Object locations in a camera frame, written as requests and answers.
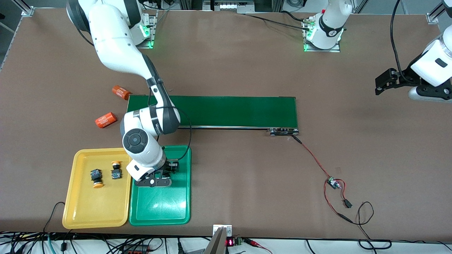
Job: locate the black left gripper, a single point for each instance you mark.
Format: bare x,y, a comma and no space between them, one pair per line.
406,75

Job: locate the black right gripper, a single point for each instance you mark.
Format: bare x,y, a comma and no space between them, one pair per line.
172,165

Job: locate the yellow mushroom push button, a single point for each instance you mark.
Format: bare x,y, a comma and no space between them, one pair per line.
94,173
116,174

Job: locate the orange 4680 cylinder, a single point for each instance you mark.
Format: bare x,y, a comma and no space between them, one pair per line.
121,92
105,120

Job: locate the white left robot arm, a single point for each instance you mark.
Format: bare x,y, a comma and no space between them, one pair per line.
328,24

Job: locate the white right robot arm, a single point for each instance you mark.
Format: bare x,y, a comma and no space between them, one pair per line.
116,46

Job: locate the green plastic tray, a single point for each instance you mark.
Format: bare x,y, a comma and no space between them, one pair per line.
159,208

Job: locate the green conveyor belt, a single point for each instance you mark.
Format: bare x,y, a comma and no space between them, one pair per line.
229,111

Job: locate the yellow plastic tray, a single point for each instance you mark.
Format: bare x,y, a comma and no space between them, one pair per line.
91,204

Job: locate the red digit display module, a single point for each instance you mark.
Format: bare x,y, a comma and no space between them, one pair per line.
230,242

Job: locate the red clip lead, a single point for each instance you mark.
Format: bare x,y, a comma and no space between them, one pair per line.
254,242

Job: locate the small black controller board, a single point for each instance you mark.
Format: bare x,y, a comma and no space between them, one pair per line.
332,182

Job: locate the white lit panel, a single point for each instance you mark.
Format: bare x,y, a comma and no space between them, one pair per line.
226,5

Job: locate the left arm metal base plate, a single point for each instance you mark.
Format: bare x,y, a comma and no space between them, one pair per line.
335,50

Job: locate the aluminium frame profile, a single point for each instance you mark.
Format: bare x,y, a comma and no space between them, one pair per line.
27,11
433,14

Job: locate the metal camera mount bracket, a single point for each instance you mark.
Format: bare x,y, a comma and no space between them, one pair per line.
219,243

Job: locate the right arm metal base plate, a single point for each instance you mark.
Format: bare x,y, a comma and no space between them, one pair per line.
153,28

